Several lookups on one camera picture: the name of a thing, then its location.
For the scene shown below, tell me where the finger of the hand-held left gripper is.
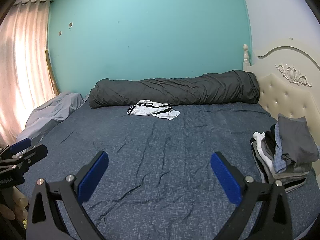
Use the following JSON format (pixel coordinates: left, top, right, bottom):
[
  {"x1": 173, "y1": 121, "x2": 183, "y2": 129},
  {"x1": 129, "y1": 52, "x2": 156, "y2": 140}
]
[
  {"x1": 0, "y1": 144, "x2": 48, "y2": 178},
  {"x1": 0, "y1": 138, "x2": 32, "y2": 159}
]

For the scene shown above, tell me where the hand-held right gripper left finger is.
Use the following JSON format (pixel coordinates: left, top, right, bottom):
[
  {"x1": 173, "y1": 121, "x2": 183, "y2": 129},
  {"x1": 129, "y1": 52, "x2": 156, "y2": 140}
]
[{"x1": 26, "y1": 151, "x2": 109, "y2": 240}]

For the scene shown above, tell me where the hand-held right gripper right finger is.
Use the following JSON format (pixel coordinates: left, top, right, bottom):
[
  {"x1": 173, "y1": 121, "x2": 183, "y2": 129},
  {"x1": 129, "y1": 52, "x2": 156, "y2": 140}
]
[{"x1": 210, "y1": 151, "x2": 293, "y2": 240}]

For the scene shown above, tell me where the white shirt with black trim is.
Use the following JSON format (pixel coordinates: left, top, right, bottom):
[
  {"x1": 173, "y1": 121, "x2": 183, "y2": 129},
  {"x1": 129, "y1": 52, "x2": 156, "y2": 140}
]
[{"x1": 127, "y1": 100, "x2": 180, "y2": 121}]

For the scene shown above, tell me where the stack of folded clothes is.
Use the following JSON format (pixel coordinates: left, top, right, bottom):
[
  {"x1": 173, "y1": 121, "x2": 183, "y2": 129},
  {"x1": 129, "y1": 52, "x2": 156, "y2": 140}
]
[{"x1": 251, "y1": 114, "x2": 320, "y2": 193}]

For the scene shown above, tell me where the light grey blanket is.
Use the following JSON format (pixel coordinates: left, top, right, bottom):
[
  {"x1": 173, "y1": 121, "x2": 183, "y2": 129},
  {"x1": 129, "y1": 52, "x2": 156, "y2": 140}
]
[{"x1": 16, "y1": 92, "x2": 89, "y2": 145}]

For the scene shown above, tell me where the blue patterned bed sheet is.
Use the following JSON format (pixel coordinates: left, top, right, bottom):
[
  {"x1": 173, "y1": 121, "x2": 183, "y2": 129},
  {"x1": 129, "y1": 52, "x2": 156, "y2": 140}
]
[{"x1": 15, "y1": 102, "x2": 320, "y2": 240}]

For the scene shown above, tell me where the pink curtain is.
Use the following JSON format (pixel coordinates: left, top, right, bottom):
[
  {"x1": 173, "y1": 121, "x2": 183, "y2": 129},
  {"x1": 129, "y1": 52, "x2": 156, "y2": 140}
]
[{"x1": 0, "y1": 0, "x2": 59, "y2": 148}]

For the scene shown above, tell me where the cream tufted headboard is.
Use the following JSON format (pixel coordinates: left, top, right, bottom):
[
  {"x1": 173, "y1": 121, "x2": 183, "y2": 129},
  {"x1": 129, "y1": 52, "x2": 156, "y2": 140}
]
[{"x1": 242, "y1": 38, "x2": 320, "y2": 160}]

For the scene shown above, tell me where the dark grey rolled duvet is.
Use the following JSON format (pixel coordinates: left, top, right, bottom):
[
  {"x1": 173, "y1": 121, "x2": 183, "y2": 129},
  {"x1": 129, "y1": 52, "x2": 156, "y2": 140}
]
[{"x1": 89, "y1": 70, "x2": 260, "y2": 109}]

